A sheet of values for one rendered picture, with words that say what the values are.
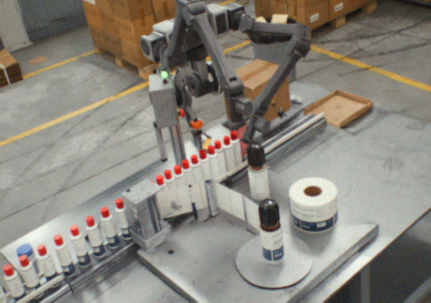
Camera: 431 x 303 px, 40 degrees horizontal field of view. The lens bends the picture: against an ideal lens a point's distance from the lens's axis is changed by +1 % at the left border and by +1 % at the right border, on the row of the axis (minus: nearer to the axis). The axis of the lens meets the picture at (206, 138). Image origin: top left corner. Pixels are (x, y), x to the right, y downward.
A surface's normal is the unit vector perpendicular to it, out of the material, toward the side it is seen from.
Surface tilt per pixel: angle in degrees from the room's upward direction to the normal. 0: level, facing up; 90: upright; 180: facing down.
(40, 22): 90
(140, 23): 88
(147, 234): 90
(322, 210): 90
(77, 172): 0
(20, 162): 0
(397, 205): 0
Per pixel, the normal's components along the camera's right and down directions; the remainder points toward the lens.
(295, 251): -0.14, -0.84
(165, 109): 0.11, 0.51
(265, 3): -0.76, 0.42
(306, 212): -0.40, 0.53
